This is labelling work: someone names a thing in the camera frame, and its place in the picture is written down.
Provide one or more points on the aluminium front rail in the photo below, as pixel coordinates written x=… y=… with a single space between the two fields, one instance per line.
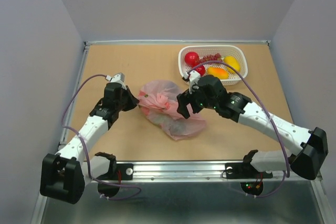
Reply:
x=185 y=172

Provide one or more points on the yellow lemon fruit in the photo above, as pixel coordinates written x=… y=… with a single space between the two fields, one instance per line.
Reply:
x=232 y=61

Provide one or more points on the pink plastic bag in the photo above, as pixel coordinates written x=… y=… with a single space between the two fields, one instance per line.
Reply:
x=158 y=102

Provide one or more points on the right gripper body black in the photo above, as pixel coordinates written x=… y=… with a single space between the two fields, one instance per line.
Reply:
x=198 y=99

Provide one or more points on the red apple upper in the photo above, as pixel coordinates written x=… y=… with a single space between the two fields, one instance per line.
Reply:
x=191 y=59

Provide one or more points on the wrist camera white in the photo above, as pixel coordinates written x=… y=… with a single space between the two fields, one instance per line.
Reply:
x=192 y=78
x=117 y=78

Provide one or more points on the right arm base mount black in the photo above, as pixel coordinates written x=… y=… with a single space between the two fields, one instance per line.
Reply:
x=243 y=169

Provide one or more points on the white plastic basket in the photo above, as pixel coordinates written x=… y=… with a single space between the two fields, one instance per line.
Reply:
x=223 y=50

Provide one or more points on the red apple lower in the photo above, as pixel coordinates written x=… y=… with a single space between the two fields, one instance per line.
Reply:
x=200 y=69

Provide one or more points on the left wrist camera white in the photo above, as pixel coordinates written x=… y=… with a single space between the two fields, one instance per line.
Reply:
x=117 y=78

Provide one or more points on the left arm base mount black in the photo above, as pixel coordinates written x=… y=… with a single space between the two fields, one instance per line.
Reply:
x=104 y=166

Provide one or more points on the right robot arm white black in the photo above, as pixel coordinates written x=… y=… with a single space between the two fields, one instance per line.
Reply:
x=303 y=151

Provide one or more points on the red apple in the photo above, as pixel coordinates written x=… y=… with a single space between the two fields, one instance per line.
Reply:
x=200 y=69
x=191 y=59

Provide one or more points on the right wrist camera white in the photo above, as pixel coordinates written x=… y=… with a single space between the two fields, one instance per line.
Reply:
x=192 y=78

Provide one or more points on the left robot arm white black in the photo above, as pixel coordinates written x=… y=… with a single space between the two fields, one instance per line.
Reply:
x=65 y=174

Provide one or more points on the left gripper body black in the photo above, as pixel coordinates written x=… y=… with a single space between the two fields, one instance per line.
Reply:
x=119 y=104

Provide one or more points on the red grape bunch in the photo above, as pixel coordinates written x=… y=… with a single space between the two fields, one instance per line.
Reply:
x=215 y=57

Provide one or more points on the orange yellow mango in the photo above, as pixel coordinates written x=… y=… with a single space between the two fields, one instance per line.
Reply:
x=220 y=73

